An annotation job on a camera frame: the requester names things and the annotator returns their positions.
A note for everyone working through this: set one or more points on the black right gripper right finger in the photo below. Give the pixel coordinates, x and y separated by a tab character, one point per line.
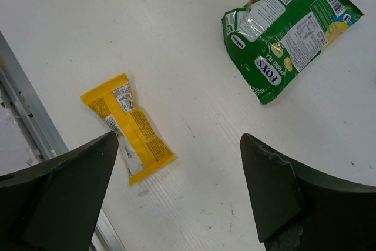
296	207

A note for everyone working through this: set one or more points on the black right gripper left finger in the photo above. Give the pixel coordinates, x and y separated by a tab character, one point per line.
55	205

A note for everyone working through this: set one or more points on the yellow snack bar wrapper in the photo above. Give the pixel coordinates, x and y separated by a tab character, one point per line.
142	149

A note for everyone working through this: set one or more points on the green Fox's candy bag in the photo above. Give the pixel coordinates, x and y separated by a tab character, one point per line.
272	41

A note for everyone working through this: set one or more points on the aluminium table edge rail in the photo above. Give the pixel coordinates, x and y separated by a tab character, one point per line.
45	135

